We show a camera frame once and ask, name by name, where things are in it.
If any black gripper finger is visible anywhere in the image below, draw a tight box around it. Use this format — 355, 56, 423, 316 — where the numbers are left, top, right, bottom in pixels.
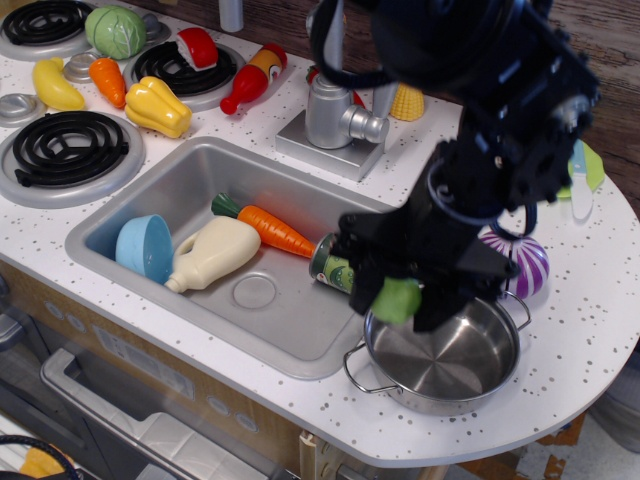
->
413, 283, 478, 333
349, 265, 386, 315

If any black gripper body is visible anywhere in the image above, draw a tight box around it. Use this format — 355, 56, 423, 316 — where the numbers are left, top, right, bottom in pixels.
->
338, 186, 520, 300

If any light green toy broccoli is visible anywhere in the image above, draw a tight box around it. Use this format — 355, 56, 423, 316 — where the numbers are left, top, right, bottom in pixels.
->
371, 277, 422, 324

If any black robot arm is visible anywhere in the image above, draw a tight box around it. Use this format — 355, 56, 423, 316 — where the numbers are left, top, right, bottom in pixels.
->
310, 1, 600, 331

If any stainless steel pot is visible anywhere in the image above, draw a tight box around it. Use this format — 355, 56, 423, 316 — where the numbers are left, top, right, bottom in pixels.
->
343, 292, 532, 416

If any green toy pea can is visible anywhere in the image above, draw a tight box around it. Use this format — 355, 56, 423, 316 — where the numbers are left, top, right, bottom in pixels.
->
309, 233, 354, 294

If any silver toy sink basin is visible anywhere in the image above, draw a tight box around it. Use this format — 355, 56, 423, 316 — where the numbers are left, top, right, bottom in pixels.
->
66, 137, 387, 379

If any purple white toy onion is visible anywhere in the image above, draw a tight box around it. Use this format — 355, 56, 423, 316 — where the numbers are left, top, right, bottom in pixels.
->
480, 232, 550, 299

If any orange toy carrot in sink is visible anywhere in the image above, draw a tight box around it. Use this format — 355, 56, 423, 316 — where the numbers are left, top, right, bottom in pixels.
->
211, 193, 315, 259

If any yellow toy corn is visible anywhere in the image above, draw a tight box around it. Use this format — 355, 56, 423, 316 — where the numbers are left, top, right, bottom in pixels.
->
390, 84, 425, 122

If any silver toy faucet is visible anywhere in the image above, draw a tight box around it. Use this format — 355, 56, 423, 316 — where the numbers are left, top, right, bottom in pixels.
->
275, 0, 396, 183

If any cream toy jug bottle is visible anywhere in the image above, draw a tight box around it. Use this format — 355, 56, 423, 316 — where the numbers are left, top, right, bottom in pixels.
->
165, 217, 261, 293

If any blue white toy knife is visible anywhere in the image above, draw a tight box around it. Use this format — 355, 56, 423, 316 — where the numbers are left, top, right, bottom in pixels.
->
570, 140, 593, 223

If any lime green toy plate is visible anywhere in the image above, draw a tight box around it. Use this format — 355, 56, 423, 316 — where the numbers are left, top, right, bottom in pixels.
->
557, 140, 605, 199

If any red toy chili pepper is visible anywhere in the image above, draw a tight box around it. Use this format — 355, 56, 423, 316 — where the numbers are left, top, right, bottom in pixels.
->
306, 65, 319, 85

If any light blue toy bowl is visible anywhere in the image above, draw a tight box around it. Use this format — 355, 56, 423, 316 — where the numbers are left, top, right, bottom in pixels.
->
115, 214, 174, 284

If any red toy ketchup bottle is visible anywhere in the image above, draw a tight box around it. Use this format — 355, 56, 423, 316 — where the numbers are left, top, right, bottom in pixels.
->
220, 43, 288, 115

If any black middle stove burner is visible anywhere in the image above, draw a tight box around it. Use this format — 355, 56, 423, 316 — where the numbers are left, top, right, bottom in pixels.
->
123, 41, 245, 112

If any black stove burner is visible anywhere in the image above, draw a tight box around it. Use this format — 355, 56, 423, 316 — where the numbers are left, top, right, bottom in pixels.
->
1, 111, 146, 209
1, 1, 95, 61
123, 41, 245, 112

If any yellow toy bell pepper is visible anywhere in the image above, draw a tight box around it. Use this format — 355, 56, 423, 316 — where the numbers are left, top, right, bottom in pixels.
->
125, 76, 192, 138

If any grey left support pole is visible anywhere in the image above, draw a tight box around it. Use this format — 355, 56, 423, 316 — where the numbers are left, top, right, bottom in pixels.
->
218, 0, 244, 33

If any black front stove burner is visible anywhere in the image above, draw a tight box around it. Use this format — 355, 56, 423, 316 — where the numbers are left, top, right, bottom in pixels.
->
1, 111, 146, 209

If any silver stove knob back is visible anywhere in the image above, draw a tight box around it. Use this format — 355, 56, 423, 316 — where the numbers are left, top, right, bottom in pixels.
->
142, 13, 171, 46

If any silver stove knob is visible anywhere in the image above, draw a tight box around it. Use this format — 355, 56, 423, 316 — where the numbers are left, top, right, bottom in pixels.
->
63, 51, 101, 84
142, 13, 171, 46
0, 93, 47, 128

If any small orange toy carrot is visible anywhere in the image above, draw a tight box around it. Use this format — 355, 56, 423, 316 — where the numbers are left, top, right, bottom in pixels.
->
89, 58, 126, 109

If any green toy cabbage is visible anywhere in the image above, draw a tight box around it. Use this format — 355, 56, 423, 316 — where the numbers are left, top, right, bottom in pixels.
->
85, 5, 147, 60

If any silver stove knob middle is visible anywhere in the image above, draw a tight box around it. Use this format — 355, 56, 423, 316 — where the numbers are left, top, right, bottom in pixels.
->
63, 51, 101, 84

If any yellow toy banana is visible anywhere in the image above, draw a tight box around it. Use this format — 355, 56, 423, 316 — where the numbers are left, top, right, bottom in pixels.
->
32, 57, 85, 111

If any silver stove knob front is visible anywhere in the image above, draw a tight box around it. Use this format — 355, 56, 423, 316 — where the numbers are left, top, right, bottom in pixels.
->
0, 93, 47, 128

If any black back stove burner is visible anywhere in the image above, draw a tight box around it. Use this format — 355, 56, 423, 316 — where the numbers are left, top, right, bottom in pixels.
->
1, 1, 95, 61

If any grey oven door handle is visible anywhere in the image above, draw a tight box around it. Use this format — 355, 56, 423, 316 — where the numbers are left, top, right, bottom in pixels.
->
40, 348, 183, 458

